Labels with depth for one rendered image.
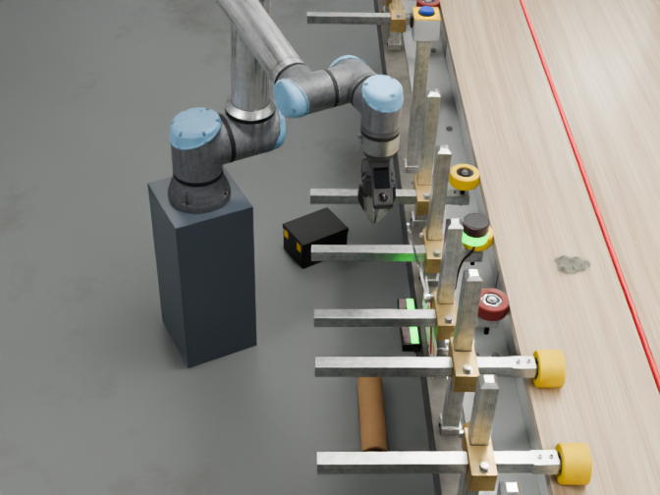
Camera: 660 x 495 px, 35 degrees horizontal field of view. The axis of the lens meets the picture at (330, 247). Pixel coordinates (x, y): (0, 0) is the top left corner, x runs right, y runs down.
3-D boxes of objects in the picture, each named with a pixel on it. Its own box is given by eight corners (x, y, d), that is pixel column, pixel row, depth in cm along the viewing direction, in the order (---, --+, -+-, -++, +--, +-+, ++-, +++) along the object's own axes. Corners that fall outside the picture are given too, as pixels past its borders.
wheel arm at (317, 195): (309, 206, 282) (310, 194, 279) (309, 199, 285) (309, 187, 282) (468, 207, 284) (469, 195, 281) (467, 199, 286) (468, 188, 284)
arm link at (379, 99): (389, 68, 234) (412, 89, 228) (385, 115, 243) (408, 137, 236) (353, 78, 231) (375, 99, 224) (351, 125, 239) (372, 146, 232)
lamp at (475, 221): (454, 300, 241) (464, 229, 227) (451, 284, 246) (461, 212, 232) (478, 300, 242) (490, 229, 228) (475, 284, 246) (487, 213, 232)
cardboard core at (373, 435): (362, 446, 310) (357, 372, 333) (360, 463, 316) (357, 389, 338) (389, 446, 311) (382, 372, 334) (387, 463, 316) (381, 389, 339)
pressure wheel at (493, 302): (471, 345, 244) (477, 309, 236) (467, 321, 250) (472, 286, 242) (505, 345, 244) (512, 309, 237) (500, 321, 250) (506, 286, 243)
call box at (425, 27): (412, 44, 282) (414, 18, 277) (410, 31, 288) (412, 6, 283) (438, 44, 283) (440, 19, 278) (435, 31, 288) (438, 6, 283)
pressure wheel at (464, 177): (464, 217, 281) (468, 183, 273) (440, 204, 285) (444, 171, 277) (480, 203, 285) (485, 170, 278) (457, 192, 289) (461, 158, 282)
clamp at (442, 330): (436, 341, 241) (438, 325, 238) (430, 301, 251) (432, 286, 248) (460, 341, 241) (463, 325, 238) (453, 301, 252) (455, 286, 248)
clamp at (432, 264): (423, 273, 261) (424, 258, 258) (418, 239, 271) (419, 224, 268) (447, 273, 261) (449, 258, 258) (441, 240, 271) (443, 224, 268)
